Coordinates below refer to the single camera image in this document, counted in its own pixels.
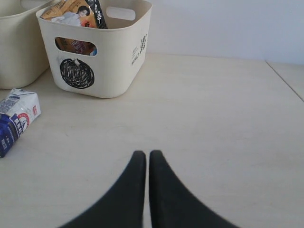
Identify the orange snack bag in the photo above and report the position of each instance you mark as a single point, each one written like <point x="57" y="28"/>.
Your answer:
<point x="80" y="13"/>

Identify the blue white milk carton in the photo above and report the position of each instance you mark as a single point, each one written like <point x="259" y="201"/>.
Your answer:
<point x="18" y="110"/>

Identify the cream bin circle mark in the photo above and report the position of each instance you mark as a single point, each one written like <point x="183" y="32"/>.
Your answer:
<point x="121" y="51"/>

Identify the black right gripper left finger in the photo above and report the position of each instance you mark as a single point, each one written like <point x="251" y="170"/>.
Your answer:
<point x="122" y="205"/>

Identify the cream bin square mark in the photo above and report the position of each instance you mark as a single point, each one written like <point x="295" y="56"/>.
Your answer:
<point x="23" y="55"/>

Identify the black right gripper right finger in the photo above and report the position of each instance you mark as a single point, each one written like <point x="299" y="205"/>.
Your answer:
<point x="172" y="205"/>

